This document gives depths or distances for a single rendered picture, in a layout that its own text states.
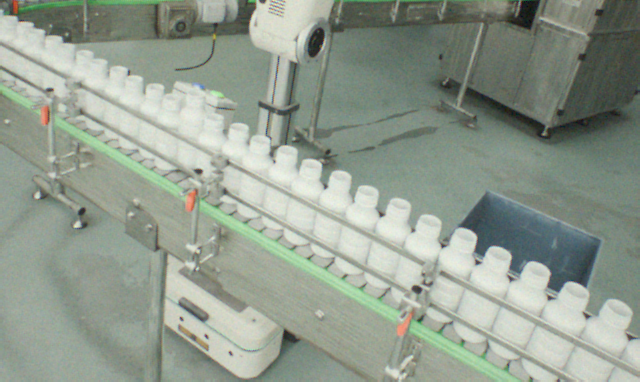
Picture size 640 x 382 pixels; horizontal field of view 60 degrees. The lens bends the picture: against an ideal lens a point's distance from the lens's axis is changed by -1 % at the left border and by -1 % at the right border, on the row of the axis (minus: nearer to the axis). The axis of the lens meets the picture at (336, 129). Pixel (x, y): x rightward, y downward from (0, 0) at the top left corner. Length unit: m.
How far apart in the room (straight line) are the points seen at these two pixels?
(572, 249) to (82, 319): 1.71
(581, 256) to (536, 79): 3.19
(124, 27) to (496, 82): 3.21
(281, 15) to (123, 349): 1.30
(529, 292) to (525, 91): 3.86
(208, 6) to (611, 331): 2.03
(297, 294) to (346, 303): 0.11
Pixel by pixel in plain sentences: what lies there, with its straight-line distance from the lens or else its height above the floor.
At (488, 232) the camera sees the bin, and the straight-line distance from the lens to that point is 1.61.
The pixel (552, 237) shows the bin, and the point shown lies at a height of 0.90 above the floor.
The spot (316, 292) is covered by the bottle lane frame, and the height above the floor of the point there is 0.95.
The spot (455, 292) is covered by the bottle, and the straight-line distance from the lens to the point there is 0.96.
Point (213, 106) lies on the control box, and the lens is 1.32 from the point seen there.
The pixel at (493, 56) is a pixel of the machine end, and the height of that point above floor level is 0.46.
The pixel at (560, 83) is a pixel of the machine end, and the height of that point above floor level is 0.48.
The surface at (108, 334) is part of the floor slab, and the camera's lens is 2.28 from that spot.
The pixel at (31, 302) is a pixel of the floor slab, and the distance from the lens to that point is 2.44.
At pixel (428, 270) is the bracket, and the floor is 1.11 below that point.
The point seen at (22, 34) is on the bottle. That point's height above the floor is 1.14.
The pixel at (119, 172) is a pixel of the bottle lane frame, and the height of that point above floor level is 0.96.
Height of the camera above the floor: 1.66
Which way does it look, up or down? 25 degrees down
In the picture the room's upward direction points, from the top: 11 degrees clockwise
